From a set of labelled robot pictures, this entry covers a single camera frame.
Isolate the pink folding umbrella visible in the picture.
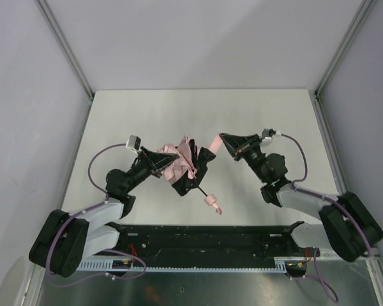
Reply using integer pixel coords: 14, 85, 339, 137
158, 135, 223, 215

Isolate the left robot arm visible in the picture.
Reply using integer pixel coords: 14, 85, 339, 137
28, 147, 179, 278

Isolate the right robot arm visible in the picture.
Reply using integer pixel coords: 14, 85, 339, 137
220, 129, 383, 262

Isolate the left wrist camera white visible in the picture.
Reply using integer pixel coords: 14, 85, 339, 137
125, 135, 141, 153

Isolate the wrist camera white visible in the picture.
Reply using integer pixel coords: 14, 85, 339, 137
260, 129, 282, 147
125, 135, 141, 153

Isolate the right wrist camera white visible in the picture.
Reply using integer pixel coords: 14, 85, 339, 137
260, 129, 282, 147

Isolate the aluminium frame post right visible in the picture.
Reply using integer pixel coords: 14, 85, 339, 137
314, 0, 382, 99

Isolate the aluminium frame post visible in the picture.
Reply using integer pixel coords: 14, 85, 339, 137
314, 0, 382, 99
34, 0, 94, 101

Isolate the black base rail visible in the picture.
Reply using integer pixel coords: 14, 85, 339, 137
82, 222, 320, 268

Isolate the grey cable duct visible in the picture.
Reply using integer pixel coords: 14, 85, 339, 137
77, 257, 306, 274

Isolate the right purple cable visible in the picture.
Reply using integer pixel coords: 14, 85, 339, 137
276, 130, 380, 303

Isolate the aluminium frame post left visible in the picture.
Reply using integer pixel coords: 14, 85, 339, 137
34, 0, 94, 101

